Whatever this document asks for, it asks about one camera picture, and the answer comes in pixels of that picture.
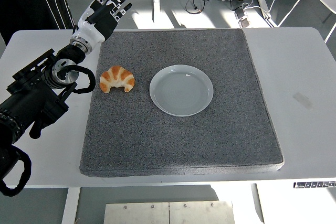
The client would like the table control panel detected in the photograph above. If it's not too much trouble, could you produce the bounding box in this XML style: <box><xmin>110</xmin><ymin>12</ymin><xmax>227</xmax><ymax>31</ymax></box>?
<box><xmin>293</xmin><ymin>180</ymin><xmax>336</xmax><ymax>189</ymax></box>

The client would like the grey speckled mat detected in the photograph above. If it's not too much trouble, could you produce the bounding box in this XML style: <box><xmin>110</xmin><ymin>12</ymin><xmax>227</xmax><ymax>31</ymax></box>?
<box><xmin>79</xmin><ymin>28</ymin><xmax>285</xmax><ymax>178</ymax></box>

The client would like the grey metal plate with screws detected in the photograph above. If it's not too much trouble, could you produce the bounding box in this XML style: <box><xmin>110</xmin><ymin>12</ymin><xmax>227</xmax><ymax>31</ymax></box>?
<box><xmin>103</xmin><ymin>200</ymin><xmax>236</xmax><ymax>224</ymax></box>

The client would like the person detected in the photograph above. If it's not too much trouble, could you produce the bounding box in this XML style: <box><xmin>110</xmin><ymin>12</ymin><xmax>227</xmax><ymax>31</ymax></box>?
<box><xmin>0</xmin><ymin>0</ymin><xmax>77</xmax><ymax>47</ymax></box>

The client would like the white round plate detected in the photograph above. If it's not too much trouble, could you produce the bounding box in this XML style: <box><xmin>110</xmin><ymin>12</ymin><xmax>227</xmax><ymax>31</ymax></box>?
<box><xmin>149</xmin><ymin>64</ymin><xmax>214</xmax><ymax>118</ymax></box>

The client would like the white table leg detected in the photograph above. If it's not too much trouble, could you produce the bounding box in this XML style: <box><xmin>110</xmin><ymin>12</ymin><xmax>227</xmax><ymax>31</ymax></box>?
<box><xmin>250</xmin><ymin>183</ymin><xmax>266</xmax><ymax>224</ymax></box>
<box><xmin>60</xmin><ymin>187</ymin><xmax>82</xmax><ymax>224</ymax></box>

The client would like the white slanted desk frame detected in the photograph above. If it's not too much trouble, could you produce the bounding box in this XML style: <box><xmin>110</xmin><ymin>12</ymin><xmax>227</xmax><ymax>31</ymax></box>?
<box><xmin>251</xmin><ymin>0</ymin><xmax>279</xmax><ymax>28</ymax></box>

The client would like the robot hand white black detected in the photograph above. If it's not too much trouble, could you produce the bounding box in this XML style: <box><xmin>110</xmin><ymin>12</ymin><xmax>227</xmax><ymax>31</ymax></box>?
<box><xmin>71</xmin><ymin>0</ymin><xmax>133</xmax><ymax>45</ymax></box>

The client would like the croissant bread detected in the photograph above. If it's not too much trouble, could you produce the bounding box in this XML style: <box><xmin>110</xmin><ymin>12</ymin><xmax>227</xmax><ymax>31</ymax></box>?
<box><xmin>99</xmin><ymin>65</ymin><xmax>135</xmax><ymax>94</ymax></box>

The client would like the grey power adapter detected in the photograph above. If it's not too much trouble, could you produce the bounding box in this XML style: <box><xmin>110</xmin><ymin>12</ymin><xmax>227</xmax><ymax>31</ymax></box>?
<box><xmin>237</xmin><ymin>15</ymin><xmax>250</xmax><ymax>28</ymax></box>

